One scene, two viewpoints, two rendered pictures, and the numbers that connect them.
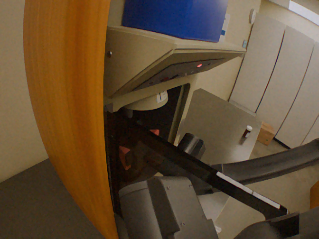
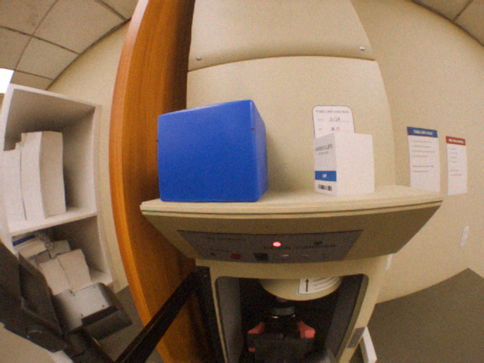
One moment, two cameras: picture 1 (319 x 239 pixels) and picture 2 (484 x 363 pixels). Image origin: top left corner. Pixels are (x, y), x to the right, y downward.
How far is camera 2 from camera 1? 0.27 m
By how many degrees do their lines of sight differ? 71
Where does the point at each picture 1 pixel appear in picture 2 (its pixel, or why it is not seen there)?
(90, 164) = (130, 279)
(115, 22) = not seen: hidden behind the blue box
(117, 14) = not seen: hidden behind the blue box
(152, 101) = (290, 289)
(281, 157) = not seen: outside the picture
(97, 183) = (138, 300)
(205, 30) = (194, 186)
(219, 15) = (227, 155)
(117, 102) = (216, 269)
